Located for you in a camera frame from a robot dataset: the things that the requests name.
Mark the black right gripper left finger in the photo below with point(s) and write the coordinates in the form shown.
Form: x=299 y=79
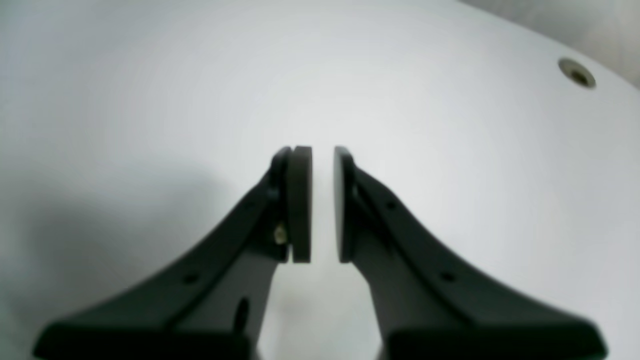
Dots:
x=210 y=303

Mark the left table cable grommet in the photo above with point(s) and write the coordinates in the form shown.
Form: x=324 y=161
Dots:
x=577 y=73

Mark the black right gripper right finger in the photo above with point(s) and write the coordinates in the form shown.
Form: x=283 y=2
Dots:
x=430 y=303

